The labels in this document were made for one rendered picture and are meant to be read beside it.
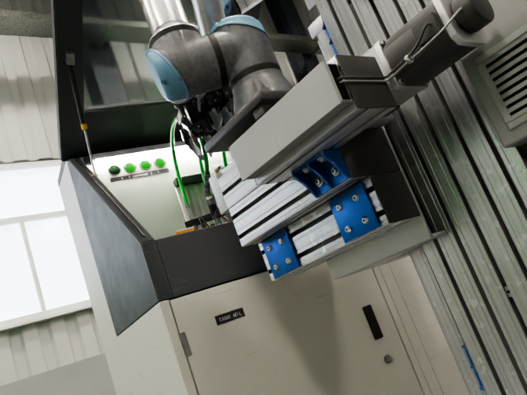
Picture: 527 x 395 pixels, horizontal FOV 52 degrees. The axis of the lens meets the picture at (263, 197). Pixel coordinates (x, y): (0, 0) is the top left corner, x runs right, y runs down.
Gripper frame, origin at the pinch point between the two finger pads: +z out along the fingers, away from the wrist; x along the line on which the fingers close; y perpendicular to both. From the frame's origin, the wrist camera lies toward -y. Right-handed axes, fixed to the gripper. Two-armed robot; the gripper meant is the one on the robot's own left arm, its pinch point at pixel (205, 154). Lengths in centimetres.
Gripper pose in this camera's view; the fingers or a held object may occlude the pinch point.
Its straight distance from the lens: 172.0
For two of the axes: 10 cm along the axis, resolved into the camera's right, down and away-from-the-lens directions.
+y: 4.6, 3.6, -8.1
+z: 2.9, 8.0, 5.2
